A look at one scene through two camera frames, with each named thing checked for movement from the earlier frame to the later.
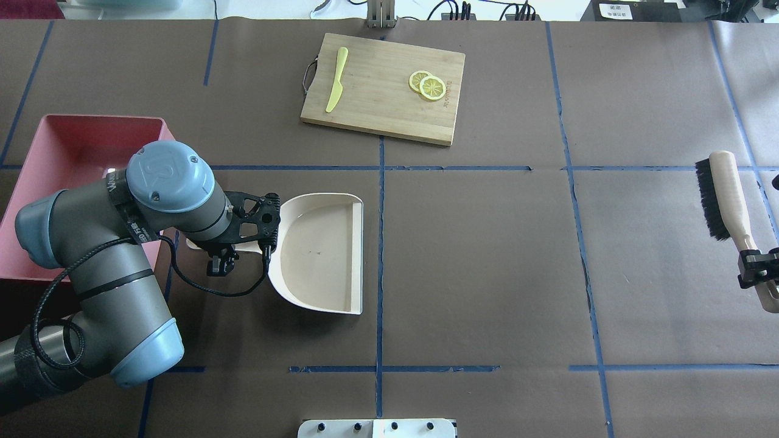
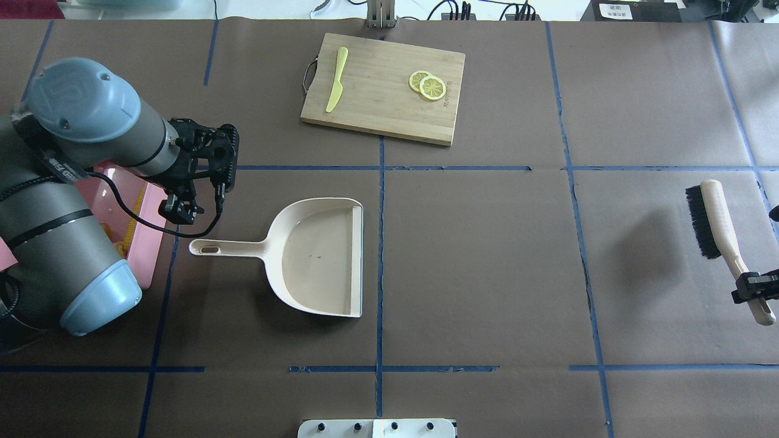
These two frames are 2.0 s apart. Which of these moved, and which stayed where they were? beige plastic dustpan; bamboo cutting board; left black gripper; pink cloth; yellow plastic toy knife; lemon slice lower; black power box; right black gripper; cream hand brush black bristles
Moved: right black gripper; left black gripper; cream hand brush black bristles
Stayed: black power box; yellow plastic toy knife; pink cloth; beige plastic dustpan; lemon slice lower; bamboo cutting board
